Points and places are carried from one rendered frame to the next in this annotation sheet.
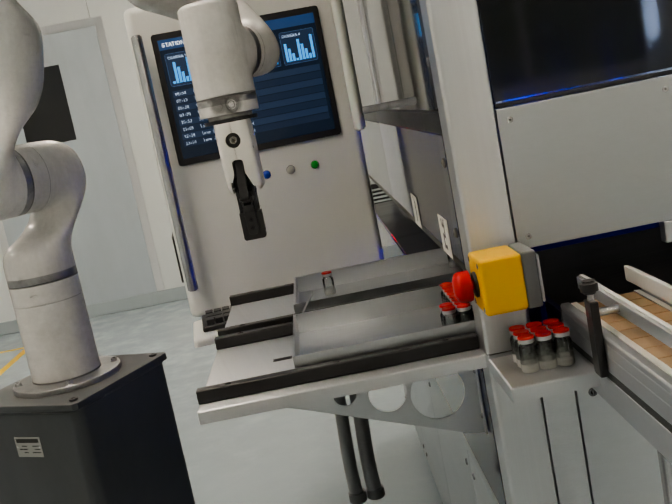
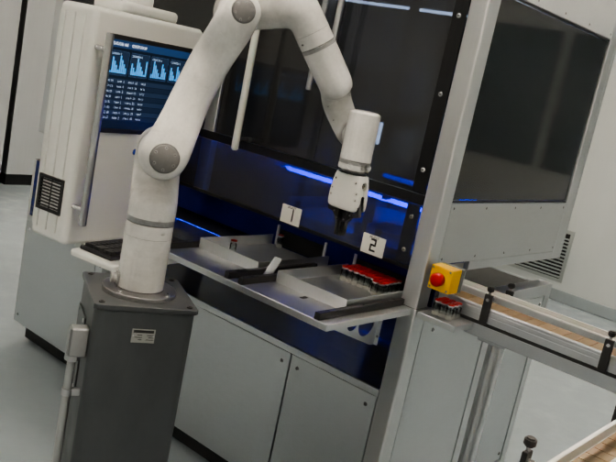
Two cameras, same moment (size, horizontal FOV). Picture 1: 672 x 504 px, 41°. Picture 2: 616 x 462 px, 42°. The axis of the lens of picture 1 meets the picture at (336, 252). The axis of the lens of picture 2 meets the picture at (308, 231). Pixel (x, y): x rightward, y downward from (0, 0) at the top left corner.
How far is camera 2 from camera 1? 182 cm
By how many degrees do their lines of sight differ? 50
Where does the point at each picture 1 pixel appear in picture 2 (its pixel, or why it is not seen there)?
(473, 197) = (435, 238)
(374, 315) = (306, 276)
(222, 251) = (94, 199)
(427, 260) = (260, 240)
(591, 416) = (428, 340)
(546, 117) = (461, 210)
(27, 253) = (168, 205)
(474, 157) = (442, 222)
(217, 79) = (368, 155)
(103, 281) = not seen: outside the picture
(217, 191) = (106, 156)
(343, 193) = not seen: hidden behind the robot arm
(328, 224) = not seen: hidden behind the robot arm
